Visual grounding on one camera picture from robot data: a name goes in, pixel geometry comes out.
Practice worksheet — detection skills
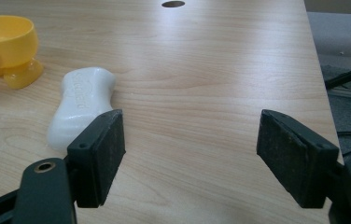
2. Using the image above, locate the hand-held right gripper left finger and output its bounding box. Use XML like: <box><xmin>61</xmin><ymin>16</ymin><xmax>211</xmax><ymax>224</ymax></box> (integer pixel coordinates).
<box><xmin>66</xmin><ymin>108</ymin><xmax>127</xmax><ymax>209</ymax></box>

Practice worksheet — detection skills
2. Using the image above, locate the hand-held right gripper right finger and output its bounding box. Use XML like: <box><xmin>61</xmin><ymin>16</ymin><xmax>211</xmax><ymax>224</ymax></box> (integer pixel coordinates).
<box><xmin>256</xmin><ymin>108</ymin><xmax>341</xmax><ymax>209</ymax></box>

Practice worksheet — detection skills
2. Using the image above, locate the white plastic bottle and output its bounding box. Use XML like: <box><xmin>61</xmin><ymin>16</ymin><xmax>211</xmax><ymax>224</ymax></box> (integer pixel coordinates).
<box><xmin>46</xmin><ymin>66</ymin><xmax>117</xmax><ymax>152</ymax></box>

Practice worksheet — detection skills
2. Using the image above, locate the yellow plastic soap dish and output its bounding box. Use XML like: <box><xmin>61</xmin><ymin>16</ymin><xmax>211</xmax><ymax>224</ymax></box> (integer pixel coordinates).
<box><xmin>0</xmin><ymin>15</ymin><xmax>45</xmax><ymax>91</ymax></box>

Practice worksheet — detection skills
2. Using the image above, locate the black metal stand leg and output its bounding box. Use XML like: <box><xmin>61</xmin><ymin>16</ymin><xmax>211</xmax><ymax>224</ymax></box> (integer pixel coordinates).
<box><xmin>324</xmin><ymin>61</ymin><xmax>351</xmax><ymax>91</ymax></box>

